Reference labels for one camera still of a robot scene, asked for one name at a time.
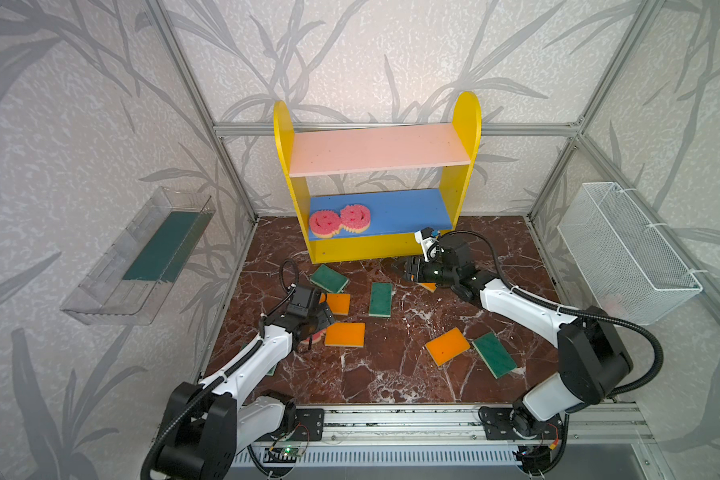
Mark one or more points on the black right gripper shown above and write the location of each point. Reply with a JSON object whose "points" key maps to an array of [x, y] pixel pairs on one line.
{"points": [[417, 270]]}

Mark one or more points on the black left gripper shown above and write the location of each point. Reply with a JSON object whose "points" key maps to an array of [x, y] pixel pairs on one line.
{"points": [[320, 313]]}

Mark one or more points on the orange sponge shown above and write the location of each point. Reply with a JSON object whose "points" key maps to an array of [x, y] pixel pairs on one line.
{"points": [[447, 346], [345, 335], [429, 287], [339, 304]]}

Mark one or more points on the green sponge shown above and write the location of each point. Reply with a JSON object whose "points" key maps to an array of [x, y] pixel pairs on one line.
{"points": [[329, 280], [494, 355], [380, 304]]}

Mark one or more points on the pink smiley sponge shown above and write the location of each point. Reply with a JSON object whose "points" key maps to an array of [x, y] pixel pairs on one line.
{"points": [[355, 218], [317, 337], [325, 224]]}

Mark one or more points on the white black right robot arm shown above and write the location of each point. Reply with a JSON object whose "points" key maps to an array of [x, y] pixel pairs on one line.
{"points": [[593, 361]]}

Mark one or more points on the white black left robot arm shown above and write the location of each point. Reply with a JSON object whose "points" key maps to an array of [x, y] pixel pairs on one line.
{"points": [[206, 424]]}

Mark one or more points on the yellow shelf with coloured boards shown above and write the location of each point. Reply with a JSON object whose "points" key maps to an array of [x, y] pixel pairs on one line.
{"points": [[397, 215]]}

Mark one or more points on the green pad in clear bin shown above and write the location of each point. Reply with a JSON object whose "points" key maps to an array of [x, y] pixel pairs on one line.
{"points": [[167, 251]]}

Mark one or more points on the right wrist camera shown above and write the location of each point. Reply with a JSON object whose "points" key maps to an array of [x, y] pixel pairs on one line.
{"points": [[423, 237]]}

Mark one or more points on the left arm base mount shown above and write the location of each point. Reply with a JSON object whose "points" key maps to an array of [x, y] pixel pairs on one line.
{"points": [[301, 424]]}

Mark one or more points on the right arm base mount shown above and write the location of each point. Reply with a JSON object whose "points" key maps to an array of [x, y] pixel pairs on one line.
{"points": [[506, 423]]}

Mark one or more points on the clear plastic wall bin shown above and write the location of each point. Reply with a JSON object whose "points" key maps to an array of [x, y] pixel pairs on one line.
{"points": [[103, 297]]}

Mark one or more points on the white wire mesh basket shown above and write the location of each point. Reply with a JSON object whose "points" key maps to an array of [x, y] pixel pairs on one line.
{"points": [[629, 266]]}

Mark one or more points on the aluminium front rail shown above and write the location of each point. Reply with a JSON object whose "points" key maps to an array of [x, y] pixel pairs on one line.
{"points": [[458, 424]]}

